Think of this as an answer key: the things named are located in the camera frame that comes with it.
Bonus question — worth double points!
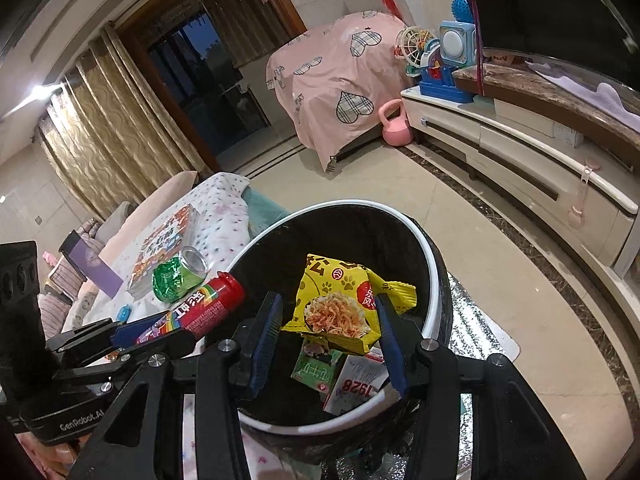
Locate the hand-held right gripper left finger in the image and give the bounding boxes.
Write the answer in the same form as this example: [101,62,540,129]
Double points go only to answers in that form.
[67,291,284,480]

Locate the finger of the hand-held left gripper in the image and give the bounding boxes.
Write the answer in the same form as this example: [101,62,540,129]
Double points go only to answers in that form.
[46,312,168,356]
[52,331,197,397]

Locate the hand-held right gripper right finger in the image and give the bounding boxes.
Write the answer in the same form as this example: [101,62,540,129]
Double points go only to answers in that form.
[374,294,587,480]

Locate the red candy tube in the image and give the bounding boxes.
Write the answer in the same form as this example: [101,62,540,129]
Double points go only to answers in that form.
[137,271,247,346]

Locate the yellow snack packet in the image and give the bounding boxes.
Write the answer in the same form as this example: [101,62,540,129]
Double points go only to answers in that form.
[280,253,417,357]

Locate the black white trash bin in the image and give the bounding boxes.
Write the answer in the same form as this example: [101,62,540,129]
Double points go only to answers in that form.
[202,200,455,480]

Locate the person's left hand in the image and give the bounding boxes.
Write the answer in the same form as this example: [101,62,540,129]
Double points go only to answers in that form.
[15,435,81,480]

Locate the striped sofa cushion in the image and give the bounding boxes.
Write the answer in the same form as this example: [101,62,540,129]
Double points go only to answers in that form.
[47,255,83,301]
[37,292,71,331]

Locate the green drink carton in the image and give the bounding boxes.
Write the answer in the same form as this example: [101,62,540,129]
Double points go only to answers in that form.
[290,337,346,393]

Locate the white red box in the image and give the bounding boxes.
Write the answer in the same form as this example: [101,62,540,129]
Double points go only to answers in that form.
[322,352,391,416]

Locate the green foil snack wrapper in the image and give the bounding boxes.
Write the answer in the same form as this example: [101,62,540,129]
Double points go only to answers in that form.
[151,246,208,303]

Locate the purple drink bottle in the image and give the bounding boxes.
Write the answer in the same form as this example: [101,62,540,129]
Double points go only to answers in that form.
[59,230,124,298]

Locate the silver foil mat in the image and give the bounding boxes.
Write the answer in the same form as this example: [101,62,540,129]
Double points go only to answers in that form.
[440,267,521,480]

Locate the teal cloth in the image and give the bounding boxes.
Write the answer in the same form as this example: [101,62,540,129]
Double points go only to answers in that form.
[245,190,288,241]

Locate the pink grey sofa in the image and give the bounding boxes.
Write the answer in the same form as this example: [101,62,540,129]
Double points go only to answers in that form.
[37,170,198,331]

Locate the gold patterned curtain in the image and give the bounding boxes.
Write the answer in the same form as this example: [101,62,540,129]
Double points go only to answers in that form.
[32,25,221,221]

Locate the pink kettlebell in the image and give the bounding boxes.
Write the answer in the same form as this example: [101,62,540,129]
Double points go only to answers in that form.
[377,100,415,147]

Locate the cream television cabinet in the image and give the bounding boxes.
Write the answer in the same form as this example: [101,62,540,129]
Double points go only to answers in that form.
[400,47,640,281]

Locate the pink child safety lock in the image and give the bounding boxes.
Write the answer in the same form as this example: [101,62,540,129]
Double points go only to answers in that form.
[567,157,603,228]

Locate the blue red toy machine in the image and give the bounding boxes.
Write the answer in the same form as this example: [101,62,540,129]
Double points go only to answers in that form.
[419,42,473,103]

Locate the pink heart print cover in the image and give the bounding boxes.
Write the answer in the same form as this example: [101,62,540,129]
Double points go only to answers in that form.
[265,10,416,175]

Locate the toy ferris wheel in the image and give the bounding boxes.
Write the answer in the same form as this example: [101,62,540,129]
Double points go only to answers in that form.
[397,27,436,78]

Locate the blue white cube toy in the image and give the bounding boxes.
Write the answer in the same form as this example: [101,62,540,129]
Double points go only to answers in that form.
[440,20,476,68]

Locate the white cloth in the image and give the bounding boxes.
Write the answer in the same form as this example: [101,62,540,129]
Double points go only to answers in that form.
[525,60,640,128]

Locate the pink hula hoop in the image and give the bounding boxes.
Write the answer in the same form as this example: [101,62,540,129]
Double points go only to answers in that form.
[460,0,486,96]

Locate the black television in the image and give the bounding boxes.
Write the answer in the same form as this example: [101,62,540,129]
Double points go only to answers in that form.
[447,0,640,96]

